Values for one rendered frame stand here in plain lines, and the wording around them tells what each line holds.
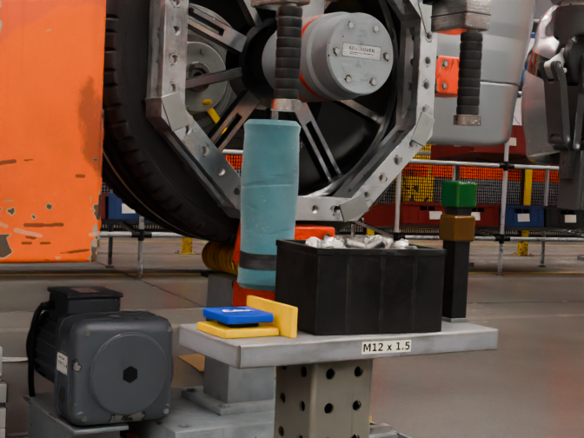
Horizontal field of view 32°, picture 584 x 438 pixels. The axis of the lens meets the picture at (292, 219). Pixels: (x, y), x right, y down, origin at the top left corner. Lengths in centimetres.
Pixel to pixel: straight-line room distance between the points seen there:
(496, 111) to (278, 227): 116
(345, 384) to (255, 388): 52
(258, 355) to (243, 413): 60
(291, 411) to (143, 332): 39
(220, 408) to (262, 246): 40
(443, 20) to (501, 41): 94
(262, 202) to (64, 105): 33
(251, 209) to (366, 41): 32
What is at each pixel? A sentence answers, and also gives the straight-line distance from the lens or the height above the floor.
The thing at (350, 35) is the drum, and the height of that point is 88.
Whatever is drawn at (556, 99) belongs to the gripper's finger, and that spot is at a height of 76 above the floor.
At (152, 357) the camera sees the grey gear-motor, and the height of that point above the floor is 35.
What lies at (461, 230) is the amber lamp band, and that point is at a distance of 152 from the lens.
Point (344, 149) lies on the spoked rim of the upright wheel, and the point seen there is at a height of 71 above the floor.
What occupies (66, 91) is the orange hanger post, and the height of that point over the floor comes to 76.
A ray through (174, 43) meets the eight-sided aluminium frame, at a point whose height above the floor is 85.
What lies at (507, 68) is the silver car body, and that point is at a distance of 264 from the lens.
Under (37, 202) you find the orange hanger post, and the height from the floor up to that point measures 61.
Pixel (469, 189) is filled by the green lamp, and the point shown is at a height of 65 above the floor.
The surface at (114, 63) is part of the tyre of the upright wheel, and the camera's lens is 166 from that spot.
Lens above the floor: 67
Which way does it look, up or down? 3 degrees down
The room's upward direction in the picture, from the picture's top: 3 degrees clockwise
